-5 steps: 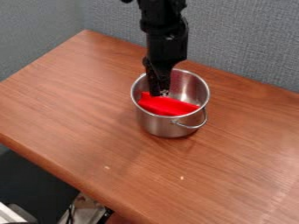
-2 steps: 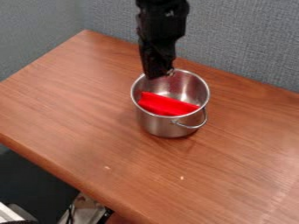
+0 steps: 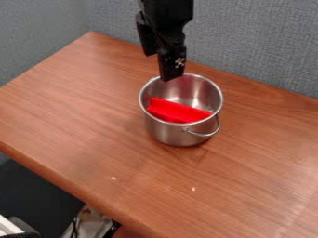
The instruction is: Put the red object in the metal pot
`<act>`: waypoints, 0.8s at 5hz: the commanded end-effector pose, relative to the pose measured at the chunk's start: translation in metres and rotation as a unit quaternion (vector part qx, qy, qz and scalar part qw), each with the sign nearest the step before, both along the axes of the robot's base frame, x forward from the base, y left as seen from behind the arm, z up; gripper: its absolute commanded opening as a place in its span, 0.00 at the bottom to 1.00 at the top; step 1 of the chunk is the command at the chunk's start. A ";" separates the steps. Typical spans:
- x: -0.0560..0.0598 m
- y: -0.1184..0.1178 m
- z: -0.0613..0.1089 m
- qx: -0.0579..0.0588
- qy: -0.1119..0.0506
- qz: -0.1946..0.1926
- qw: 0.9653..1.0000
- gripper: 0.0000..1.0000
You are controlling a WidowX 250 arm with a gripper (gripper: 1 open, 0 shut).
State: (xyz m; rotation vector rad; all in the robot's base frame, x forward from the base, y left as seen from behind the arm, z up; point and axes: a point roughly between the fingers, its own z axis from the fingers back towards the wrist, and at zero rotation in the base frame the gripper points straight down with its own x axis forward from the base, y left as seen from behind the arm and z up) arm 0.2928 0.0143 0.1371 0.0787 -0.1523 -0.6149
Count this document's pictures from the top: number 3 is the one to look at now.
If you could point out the grey table leg bracket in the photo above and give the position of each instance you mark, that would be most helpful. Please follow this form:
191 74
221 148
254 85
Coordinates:
91 224

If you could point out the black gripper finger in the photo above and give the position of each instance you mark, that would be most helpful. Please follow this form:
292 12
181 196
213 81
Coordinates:
145 35
171 59

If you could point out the white object at corner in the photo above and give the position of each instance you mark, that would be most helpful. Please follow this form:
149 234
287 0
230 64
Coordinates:
13 228

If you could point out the red rectangular block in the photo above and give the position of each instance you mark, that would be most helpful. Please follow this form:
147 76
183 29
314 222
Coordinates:
175 112

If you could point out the stainless steel pot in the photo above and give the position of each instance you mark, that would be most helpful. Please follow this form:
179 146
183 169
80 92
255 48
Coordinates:
195 91

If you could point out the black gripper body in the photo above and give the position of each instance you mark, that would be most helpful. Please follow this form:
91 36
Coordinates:
167 16

